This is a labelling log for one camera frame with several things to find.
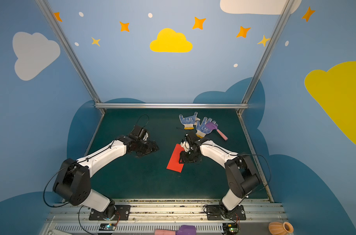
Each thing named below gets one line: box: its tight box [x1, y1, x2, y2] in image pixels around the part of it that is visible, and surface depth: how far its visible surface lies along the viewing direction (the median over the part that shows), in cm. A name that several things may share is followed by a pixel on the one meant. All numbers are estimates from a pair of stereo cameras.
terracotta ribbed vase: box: [268, 221, 294, 235], surface depth 63 cm
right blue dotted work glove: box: [195, 117, 219, 139], surface depth 113 cm
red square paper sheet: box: [166, 143, 186, 173], surface depth 94 cm
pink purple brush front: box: [154, 225, 197, 235], surface depth 70 cm
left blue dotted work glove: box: [178, 111, 199, 130], surface depth 117 cm
